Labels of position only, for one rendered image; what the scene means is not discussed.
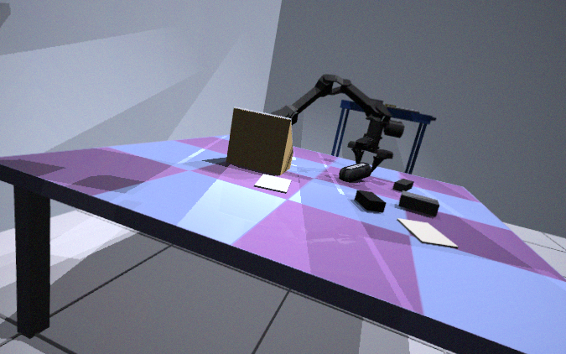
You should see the white flat plate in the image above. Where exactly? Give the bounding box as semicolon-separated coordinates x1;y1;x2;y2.
398;218;458;248

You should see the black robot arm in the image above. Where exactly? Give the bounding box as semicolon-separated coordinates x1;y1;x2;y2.
271;75;405;151

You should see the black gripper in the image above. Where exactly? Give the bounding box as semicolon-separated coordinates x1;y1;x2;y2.
347;132;393;172

